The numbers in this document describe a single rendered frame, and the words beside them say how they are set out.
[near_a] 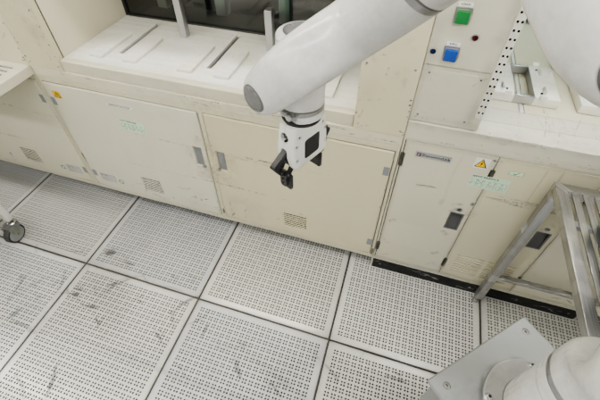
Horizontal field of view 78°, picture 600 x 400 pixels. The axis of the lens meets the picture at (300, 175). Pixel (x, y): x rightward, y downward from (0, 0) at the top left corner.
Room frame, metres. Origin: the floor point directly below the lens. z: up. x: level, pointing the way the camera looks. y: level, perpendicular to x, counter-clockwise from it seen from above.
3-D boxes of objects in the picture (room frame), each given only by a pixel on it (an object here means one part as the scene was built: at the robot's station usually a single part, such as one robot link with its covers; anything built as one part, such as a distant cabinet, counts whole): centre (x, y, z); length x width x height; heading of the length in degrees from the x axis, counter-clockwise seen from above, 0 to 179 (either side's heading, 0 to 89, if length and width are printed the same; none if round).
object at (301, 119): (0.56, 0.00, 1.18); 0.09 x 0.08 x 0.03; 138
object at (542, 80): (1.11, -0.75, 0.89); 0.22 x 0.21 x 0.04; 163
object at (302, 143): (0.57, 0.00, 1.12); 0.10 x 0.07 x 0.11; 138
